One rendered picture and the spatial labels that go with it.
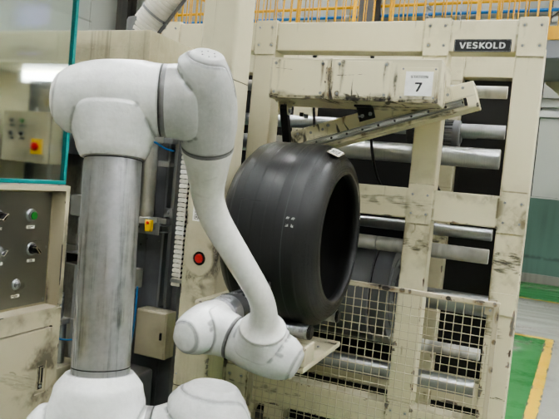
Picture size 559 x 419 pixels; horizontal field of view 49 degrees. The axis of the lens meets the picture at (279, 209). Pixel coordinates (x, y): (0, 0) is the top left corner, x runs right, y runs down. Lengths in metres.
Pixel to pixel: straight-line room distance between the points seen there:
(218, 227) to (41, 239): 0.86
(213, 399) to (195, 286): 1.03
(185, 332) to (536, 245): 9.86
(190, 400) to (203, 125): 0.47
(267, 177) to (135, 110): 0.77
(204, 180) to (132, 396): 0.40
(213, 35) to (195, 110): 1.03
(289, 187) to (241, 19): 0.64
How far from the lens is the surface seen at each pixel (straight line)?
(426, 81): 2.09
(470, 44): 2.42
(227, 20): 2.08
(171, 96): 1.07
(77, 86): 1.10
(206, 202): 1.20
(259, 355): 1.34
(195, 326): 1.37
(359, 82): 2.14
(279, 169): 1.78
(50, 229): 2.00
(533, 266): 11.02
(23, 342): 1.93
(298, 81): 2.21
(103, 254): 1.07
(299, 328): 1.85
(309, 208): 1.71
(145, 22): 2.60
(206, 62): 1.07
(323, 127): 2.30
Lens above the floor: 1.35
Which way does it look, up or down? 3 degrees down
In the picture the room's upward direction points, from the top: 5 degrees clockwise
